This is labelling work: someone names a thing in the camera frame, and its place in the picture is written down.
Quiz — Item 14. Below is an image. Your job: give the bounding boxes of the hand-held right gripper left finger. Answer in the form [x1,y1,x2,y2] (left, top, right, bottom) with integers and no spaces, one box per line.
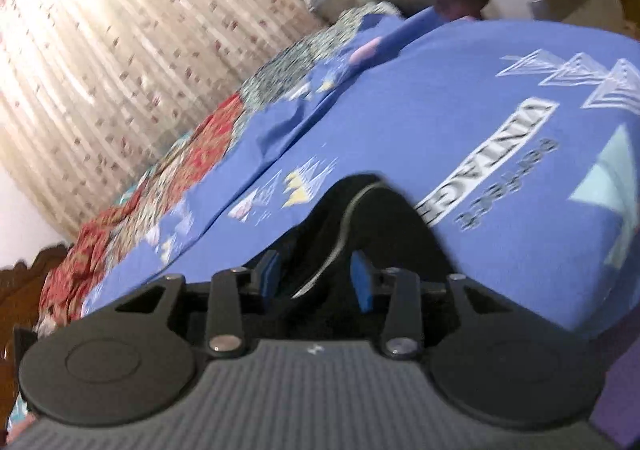
[107,250,280,358]

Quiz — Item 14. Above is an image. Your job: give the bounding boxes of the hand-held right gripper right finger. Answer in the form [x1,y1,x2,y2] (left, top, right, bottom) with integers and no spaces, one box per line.
[350,250,511,361]

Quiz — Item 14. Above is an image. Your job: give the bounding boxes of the black pants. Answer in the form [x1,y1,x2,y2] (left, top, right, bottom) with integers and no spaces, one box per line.
[265,173,451,346]

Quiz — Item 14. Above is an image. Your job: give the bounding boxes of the blue printed bedsheet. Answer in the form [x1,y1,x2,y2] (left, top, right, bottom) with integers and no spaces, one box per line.
[82,10,640,341]

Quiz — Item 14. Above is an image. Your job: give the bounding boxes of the grey floral blanket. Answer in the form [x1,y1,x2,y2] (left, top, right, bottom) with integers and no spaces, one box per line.
[240,2,401,105]

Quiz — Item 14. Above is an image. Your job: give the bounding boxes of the carved wooden headboard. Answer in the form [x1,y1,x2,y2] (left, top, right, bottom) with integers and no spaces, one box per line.
[0,242,68,366]

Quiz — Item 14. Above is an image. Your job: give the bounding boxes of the beige leaf-print curtain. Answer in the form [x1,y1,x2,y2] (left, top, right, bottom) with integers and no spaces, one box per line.
[0,0,361,235]

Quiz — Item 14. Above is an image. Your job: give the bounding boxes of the purple cloth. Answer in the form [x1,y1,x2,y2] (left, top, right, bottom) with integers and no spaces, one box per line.
[590,310,640,436]

